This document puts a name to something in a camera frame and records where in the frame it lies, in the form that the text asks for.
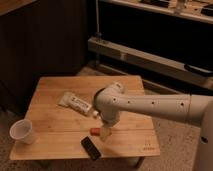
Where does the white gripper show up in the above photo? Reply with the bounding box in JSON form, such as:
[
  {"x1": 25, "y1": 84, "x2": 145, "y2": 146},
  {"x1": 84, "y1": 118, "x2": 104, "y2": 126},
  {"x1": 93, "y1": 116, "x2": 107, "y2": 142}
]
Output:
[{"x1": 100, "y1": 112, "x2": 120, "y2": 141}]

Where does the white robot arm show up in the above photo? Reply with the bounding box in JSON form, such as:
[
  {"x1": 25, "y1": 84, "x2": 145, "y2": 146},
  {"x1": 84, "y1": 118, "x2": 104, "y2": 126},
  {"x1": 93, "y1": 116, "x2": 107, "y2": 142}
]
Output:
[{"x1": 93, "y1": 82, "x2": 213, "y2": 171}]

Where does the black remote control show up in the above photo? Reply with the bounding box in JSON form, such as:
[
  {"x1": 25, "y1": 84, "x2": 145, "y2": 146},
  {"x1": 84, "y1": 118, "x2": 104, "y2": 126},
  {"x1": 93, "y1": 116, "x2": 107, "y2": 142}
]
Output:
[{"x1": 81, "y1": 137, "x2": 101, "y2": 161}]

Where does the white tube package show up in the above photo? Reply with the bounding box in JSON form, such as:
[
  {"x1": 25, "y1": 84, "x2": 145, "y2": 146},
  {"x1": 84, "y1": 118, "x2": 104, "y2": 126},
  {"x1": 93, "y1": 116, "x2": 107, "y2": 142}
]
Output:
[{"x1": 59, "y1": 92, "x2": 99, "y2": 117}]

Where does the wooden folding table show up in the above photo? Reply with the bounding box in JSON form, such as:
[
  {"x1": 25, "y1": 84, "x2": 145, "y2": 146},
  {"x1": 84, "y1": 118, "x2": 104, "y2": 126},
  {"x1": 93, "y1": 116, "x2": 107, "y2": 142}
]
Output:
[{"x1": 10, "y1": 76, "x2": 160, "y2": 160}]

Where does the white plastic cup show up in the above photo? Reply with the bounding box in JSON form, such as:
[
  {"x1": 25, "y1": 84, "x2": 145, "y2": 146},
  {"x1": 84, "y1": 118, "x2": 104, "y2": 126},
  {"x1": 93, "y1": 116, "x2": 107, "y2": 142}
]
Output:
[{"x1": 9, "y1": 119, "x2": 36, "y2": 144}]

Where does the vertical metal pole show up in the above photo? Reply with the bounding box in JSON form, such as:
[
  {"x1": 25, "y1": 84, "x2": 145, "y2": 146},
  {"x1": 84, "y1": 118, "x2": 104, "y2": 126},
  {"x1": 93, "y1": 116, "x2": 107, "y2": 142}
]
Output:
[{"x1": 95, "y1": 0, "x2": 101, "y2": 41}]

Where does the dark wooden cabinet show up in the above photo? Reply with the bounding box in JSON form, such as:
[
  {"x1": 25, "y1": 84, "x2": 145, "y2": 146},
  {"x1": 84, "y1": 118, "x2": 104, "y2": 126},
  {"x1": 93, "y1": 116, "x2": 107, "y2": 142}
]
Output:
[{"x1": 0, "y1": 0, "x2": 86, "y2": 113}]

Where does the background workbench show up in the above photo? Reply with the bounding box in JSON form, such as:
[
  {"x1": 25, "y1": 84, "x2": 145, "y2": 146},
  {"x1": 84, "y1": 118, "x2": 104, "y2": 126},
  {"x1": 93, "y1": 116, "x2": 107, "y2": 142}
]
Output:
[{"x1": 102, "y1": 0, "x2": 213, "y2": 24}]

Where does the long white shelf rail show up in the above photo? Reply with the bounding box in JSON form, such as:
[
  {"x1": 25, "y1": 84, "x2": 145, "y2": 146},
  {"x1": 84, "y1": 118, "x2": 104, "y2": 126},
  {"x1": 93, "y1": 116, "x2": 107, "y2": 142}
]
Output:
[{"x1": 88, "y1": 37, "x2": 213, "y2": 89}]

